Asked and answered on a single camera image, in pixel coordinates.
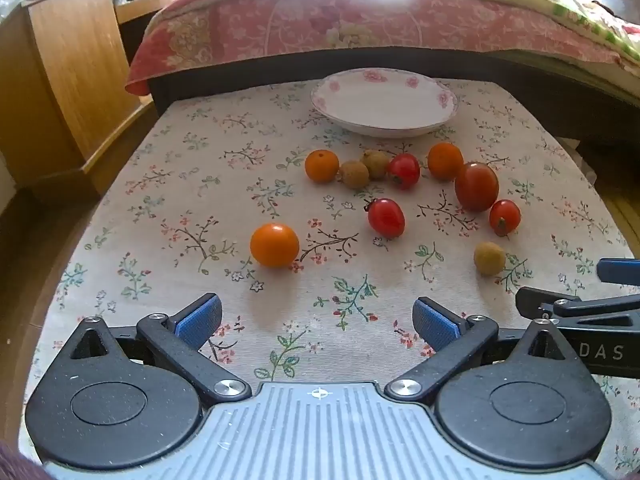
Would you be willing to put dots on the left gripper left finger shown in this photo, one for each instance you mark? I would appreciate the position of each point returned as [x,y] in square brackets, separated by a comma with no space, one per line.
[175,342]

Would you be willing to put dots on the dark bed frame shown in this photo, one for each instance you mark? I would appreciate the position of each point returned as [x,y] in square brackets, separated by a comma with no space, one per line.
[595,103]

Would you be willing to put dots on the longan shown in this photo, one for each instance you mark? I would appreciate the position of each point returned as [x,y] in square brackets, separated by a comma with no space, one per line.
[489,258]
[354,175]
[376,163]

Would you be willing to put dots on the small mandarin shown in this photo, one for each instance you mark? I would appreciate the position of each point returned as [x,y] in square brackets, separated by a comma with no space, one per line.
[444,160]
[321,166]

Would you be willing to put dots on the floral tablecloth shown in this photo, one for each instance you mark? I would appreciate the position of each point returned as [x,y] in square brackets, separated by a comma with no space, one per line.
[177,223]

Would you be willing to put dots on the red cherry tomato front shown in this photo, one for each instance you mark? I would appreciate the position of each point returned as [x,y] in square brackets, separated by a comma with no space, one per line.
[385,217]

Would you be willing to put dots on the large red tomato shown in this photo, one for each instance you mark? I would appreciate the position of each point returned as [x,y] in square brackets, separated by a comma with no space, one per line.
[476,187]

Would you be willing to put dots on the red cherry tomato back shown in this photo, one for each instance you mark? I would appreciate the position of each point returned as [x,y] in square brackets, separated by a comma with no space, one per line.
[404,170]

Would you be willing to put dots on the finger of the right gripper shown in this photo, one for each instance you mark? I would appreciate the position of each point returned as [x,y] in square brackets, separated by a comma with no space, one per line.
[623,271]
[538,303]

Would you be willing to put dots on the orange cherry tomato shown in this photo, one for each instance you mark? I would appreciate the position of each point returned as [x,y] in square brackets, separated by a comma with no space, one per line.
[274,245]

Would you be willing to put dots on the floral white plate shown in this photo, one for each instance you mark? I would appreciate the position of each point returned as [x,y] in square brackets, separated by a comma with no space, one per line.
[384,103]

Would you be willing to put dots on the red cherry tomato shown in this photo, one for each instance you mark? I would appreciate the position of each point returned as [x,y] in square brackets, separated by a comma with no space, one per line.
[504,217]
[385,217]
[404,170]

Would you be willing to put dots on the pink floral blanket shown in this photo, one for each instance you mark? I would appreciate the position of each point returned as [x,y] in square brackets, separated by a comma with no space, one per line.
[201,33]

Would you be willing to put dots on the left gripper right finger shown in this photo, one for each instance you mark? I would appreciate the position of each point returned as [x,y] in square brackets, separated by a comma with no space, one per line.
[459,344]

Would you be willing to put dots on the wooden cabinet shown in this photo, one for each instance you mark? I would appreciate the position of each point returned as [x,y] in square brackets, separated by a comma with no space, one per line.
[68,125]

